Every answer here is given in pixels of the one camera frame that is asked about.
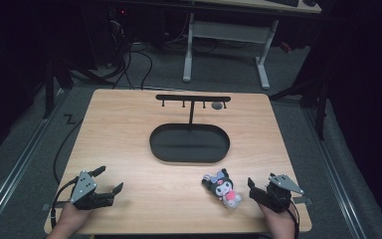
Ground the bundle of black cables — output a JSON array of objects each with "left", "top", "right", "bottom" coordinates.
[{"left": 105, "top": 19, "right": 154, "bottom": 91}]

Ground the left hand-held gripper cable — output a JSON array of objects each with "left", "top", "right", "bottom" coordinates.
[{"left": 50, "top": 176, "right": 81, "bottom": 230}]

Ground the black plush doll keychain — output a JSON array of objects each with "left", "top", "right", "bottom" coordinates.
[{"left": 201, "top": 167, "right": 243, "bottom": 210}]

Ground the black floor cable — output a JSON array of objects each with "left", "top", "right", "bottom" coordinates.
[{"left": 53, "top": 119, "right": 85, "bottom": 185}]

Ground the grey table edge bracket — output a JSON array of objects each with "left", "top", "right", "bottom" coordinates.
[
  {"left": 41, "top": 201, "right": 72, "bottom": 212},
  {"left": 291, "top": 196, "right": 313, "bottom": 205}
]

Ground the white metal frame desk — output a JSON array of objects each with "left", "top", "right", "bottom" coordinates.
[{"left": 181, "top": 0, "right": 322, "bottom": 91}]

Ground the person's left hand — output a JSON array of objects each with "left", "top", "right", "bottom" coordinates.
[{"left": 57, "top": 201, "right": 94, "bottom": 236}]

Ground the black metal stand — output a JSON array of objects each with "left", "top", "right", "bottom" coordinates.
[
  {"left": 269, "top": 74, "right": 333, "bottom": 140},
  {"left": 42, "top": 54, "right": 75, "bottom": 120}
]

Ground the person's right hand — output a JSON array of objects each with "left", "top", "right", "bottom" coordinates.
[{"left": 258, "top": 201, "right": 297, "bottom": 239}]

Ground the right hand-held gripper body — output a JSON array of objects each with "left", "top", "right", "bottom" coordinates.
[{"left": 249, "top": 173, "right": 305, "bottom": 214}]

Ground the black hook stand with tray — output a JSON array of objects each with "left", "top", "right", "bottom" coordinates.
[{"left": 148, "top": 94, "right": 232, "bottom": 164}]

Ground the hand-held gripper cable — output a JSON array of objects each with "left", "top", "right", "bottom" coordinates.
[
  {"left": 50, "top": 176, "right": 81, "bottom": 230},
  {"left": 287, "top": 200, "right": 301, "bottom": 239}
]

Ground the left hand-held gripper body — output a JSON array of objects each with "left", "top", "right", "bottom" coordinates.
[{"left": 69, "top": 170, "right": 115, "bottom": 211}]

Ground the black keyboard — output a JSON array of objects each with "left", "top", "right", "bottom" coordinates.
[{"left": 267, "top": 0, "right": 300, "bottom": 8}]

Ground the metal floor rail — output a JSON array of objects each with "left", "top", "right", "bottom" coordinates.
[
  {"left": 302, "top": 107, "right": 370, "bottom": 239},
  {"left": 0, "top": 89, "right": 68, "bottom": 231}
]

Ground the right hand-held gripper cable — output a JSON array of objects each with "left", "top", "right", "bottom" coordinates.
[{"left": 287, "top": 200, "right": 301, "bottom": 239}]

